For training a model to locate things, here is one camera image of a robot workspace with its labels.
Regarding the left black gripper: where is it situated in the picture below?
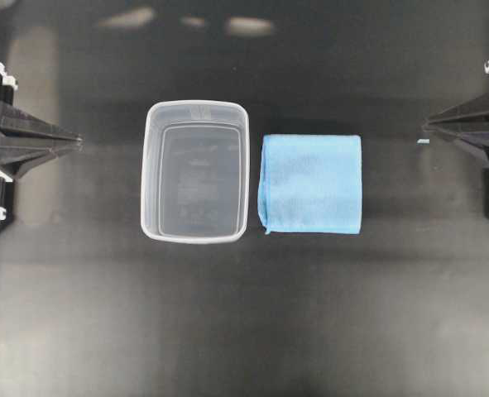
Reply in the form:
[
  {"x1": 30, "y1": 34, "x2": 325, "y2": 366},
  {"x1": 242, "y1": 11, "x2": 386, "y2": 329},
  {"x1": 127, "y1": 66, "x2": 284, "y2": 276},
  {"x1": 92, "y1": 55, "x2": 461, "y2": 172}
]
[{"x1": 0, "y1": 62, "x2": 82, "y2": 232}]

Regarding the blue folded towel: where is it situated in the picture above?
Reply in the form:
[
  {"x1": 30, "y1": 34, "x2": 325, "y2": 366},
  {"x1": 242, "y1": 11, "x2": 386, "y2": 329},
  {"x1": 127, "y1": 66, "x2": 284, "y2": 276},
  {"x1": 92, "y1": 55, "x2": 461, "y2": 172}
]
[{"x1": 257, "y1": 134, "x2": 362, "y2": 235}]

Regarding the clear plastic container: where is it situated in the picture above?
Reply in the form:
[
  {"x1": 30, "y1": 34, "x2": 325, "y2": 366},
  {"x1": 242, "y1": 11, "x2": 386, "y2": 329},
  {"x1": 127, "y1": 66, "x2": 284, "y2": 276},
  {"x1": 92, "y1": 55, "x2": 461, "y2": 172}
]
[{"x1": 140, "y1": 100, "x2": 250, "y2": 244}]

